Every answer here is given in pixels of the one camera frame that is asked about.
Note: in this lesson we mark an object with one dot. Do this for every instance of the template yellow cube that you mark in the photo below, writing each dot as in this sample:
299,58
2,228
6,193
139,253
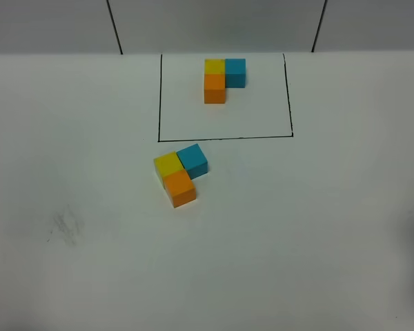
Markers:
214,66

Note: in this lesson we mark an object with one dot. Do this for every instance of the loose orange cube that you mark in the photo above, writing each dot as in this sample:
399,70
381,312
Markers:
180,188

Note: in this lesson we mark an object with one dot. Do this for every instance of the template orange cube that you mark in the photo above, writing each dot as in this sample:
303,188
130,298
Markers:
214,88

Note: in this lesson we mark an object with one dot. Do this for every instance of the template blue cube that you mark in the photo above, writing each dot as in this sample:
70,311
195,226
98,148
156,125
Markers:
235,72

